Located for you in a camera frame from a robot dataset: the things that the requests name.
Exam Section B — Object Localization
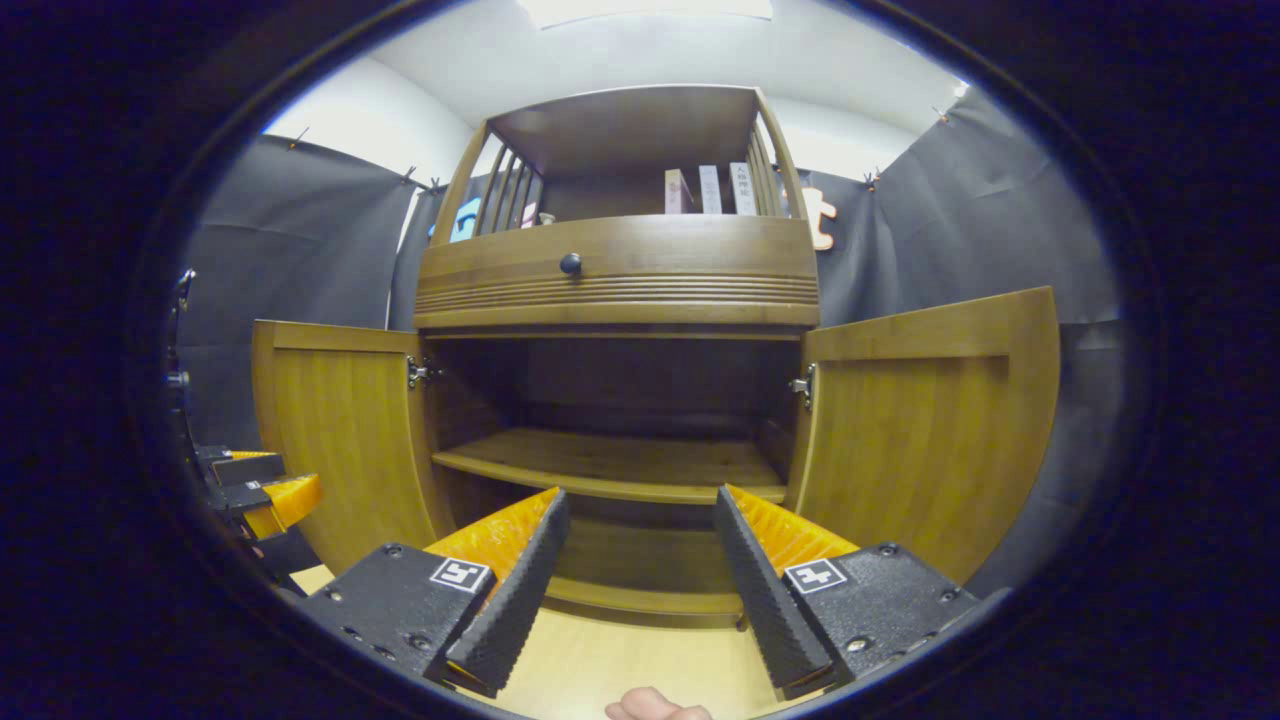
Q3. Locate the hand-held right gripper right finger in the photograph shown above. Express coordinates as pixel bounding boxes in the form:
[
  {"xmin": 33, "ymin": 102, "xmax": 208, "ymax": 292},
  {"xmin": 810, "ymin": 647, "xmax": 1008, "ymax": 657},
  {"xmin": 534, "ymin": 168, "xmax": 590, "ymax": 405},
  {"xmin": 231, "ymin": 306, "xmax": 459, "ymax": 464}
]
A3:
[{"xmin": 713, "ymin": 484, "xmax": 1011, "ymax": 701}]

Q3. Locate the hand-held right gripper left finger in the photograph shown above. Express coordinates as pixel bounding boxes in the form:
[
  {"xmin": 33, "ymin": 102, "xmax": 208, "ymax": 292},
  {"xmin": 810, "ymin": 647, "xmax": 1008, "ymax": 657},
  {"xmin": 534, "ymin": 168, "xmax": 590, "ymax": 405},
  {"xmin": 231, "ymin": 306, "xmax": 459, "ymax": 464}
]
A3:
[{"xmin": 295, "ymin": 487, "xmax": 571, "ymax": 699}]

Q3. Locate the wooden shoe cabinet door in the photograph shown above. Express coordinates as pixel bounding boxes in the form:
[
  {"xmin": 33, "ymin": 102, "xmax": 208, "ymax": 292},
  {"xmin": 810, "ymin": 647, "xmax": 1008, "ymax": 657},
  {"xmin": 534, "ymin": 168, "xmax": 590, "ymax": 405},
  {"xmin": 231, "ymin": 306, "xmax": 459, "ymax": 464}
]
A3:
[
  {"xmin": 785, "ymin": 287, "xmax": 1061, "ymax": 586},
  {"xmin": 250, "ymin": 320, "xmax": 456, "ymax": 576}
]

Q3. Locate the wooden double-door shoe cabinet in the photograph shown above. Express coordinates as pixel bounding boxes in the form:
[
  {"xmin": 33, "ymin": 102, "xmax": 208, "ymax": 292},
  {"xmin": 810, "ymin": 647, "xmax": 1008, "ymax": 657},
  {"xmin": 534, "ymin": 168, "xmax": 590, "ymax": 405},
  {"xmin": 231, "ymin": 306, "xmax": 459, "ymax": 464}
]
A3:
[{"xmin": 412, "ymin": 85, "xmax": 823, "ymax": 629}]

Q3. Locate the wooden inner shelf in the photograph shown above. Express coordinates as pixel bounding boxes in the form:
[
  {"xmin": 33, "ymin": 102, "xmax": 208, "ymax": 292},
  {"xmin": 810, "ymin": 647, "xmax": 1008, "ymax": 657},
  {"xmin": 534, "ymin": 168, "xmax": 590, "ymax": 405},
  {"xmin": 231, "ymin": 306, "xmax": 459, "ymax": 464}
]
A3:
[{"xmin": 432, "ymin": 428, "xmax": 791, "ymax": 504}]

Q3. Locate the black backdrop cloth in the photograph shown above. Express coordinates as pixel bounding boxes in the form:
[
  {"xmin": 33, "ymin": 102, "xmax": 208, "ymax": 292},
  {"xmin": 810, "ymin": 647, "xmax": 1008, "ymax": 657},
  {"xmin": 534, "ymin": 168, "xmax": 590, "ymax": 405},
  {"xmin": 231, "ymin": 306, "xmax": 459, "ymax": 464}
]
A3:
[{"xmin": 180, "ymin": 85, "xmax": 1126, "ymax": 601}]

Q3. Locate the large ceiling light panel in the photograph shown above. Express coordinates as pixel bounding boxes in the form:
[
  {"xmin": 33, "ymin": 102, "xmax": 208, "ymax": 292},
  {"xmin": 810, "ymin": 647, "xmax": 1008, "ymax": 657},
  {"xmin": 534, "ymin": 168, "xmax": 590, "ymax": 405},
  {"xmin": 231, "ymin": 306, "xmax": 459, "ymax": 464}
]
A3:
[{"xmin": 515, "ymin": 0, "xmax": 776, "ymax": 29}]

